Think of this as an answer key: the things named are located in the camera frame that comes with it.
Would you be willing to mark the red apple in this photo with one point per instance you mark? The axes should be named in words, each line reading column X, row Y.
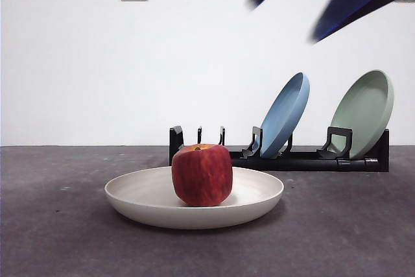
column 201, row 176

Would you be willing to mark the cream yellow plate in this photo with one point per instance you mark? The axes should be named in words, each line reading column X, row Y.
column 146, row 205

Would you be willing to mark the green plate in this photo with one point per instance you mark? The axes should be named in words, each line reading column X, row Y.
column 363, row 111

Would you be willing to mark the blue plate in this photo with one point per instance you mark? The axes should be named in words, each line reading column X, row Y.
column 285, row 111

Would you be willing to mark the black plate rack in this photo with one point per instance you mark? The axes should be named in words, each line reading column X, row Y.
column 291, row 164

